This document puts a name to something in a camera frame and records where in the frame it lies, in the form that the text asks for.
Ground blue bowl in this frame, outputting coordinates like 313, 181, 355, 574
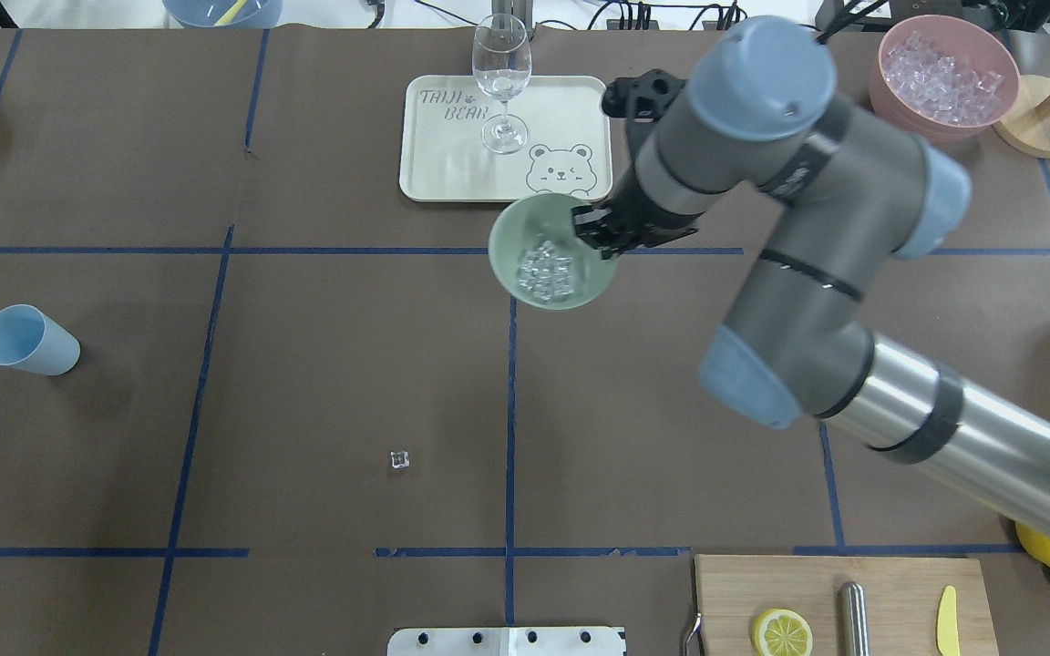
162, 1, 286, 29

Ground light blue cup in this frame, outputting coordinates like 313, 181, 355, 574
0, 304, 82, 376

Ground stray ice cube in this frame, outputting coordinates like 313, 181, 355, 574
390, 451, 411, 472

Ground green bowl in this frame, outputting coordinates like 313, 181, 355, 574
488, 192, 618, 311

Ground clear glass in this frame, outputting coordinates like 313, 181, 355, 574
471, 13, 532, 155

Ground steel muddler black tip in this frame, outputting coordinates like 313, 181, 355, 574
839, 581, 870, 655

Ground ice cubes in green bowl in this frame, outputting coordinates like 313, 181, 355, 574
517, 240, 578, 304

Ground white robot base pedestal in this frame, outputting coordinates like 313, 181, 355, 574
386, 626, 628, 655

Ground half lemon slice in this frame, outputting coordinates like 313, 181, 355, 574
749, 608, 814, 655

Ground yellow plastic fork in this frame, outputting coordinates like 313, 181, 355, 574
213, 0, 247, 26

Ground yellow plastic knife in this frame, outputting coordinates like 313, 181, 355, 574
936, 585, 960, 656

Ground cream bear tray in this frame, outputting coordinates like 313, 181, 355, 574
399, 75, 613, 202

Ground pink bowl with ice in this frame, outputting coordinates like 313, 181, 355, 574
870, 14, 1020, 144

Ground aluminium frame post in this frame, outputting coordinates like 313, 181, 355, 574
500, 0, 536, 38

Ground yellow lemon upper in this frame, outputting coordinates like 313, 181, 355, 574
1013, 520, 1050, 569

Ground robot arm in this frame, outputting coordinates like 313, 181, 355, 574
566, 16, 1050, 537

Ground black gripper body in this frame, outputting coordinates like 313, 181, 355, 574
602, 169, 704, 248

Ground wooden cutting board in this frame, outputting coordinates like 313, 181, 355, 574
695, 555, 1000, 655

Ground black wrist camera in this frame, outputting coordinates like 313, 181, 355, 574
600, 69, 687, 123

